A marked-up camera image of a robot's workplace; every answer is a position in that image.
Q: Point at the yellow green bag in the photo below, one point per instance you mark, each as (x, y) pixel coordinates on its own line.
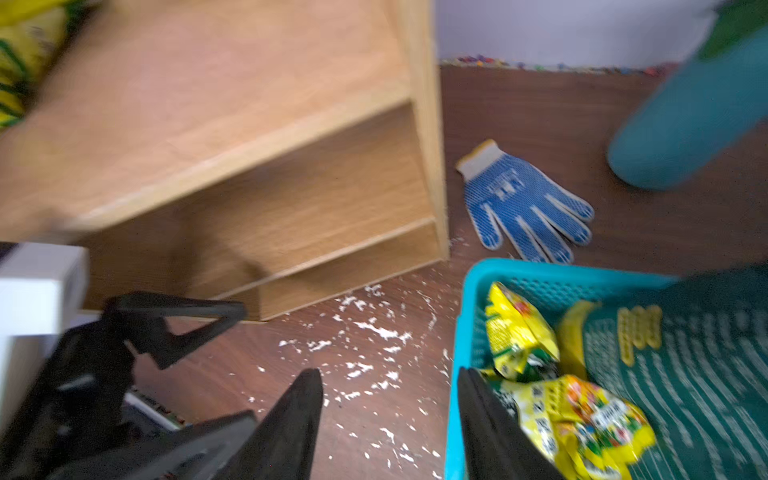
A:
(584, 430)
(522, 343)

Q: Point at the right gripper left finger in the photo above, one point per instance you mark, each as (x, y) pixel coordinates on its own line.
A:
(283, 444)

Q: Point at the blue dotted work gloves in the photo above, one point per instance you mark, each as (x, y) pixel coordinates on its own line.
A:
(506, 197)

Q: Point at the yellow bag top back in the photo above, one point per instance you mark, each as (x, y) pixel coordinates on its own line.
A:
(32, 35)

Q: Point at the teal plastic basket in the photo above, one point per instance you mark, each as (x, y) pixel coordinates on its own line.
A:
(552, 289)

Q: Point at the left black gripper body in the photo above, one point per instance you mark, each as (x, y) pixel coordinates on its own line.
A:
(70, 424)

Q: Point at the wooden two-tier shelf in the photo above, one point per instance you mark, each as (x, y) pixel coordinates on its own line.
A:
(278, 153)

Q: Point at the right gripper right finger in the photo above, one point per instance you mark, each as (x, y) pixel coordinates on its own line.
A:
(495, 446)

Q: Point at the artificial green plant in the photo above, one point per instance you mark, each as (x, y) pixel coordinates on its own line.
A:
(737, 20)

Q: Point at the teal vase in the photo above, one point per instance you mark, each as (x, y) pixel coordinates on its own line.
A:
(700, 110)

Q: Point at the large green fertilizer bag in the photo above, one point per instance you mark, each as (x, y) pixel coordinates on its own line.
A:
(693, 358)

